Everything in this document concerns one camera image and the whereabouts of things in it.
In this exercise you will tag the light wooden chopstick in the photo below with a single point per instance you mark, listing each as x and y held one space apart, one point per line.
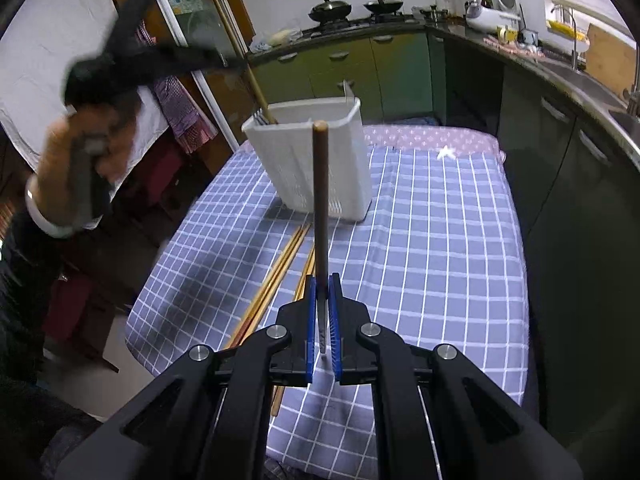
308 280
265 285
302 282
274 287

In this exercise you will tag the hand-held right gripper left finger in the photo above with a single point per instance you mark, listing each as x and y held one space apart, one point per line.
311 332

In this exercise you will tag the white hanging sheet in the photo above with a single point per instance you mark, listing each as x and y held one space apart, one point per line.
45 45

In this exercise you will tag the green lower kitchen cabinets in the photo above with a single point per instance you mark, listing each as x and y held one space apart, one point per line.
350 70

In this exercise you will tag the plastic bag with food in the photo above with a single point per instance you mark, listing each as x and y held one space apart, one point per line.
277 37

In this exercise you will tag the glass sliding door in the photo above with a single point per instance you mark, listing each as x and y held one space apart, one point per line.
200 25

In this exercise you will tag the yellow sponge rack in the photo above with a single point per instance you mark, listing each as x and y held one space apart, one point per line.
565 30

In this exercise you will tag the wooden cutting board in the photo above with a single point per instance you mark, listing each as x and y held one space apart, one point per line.
610 60

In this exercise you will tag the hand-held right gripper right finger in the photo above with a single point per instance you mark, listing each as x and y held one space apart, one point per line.
334 332

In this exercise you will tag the tall steel faucet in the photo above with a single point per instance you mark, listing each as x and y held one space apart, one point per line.
574 35

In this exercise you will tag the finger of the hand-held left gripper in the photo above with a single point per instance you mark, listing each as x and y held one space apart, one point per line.
190 57
137 10

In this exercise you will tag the dark stone kitchen countertop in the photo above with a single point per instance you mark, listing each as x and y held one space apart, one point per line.
470 35

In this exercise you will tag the pink patterned cloth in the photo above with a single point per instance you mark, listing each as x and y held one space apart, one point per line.
425 137

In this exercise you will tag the purple checked apron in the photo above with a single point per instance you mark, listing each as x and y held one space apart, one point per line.
175 105

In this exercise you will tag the white rice cooker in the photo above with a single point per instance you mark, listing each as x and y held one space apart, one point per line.
487 19

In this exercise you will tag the white plastic utensil holder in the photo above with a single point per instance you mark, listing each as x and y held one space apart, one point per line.
290 170

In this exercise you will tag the pink counter cloth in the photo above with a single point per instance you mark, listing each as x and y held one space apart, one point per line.
510 47

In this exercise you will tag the steel kitchen sink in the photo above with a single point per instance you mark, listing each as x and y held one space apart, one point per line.
595 85

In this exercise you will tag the yellow cup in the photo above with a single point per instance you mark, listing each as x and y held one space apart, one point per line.
506 35

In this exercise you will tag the blue checked tablecloth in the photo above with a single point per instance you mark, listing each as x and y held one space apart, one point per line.
425 260

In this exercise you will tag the black wok with lid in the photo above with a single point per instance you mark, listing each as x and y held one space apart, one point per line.
330 10

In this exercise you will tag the gas stove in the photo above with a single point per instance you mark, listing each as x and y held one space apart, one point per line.
360 24

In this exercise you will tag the person's left hand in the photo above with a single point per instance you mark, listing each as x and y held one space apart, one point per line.
55 160

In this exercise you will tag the long wooden chopstick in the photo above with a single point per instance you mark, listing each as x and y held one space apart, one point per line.
265 102

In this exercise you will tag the small steel pot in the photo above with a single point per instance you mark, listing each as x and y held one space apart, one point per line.
432 12

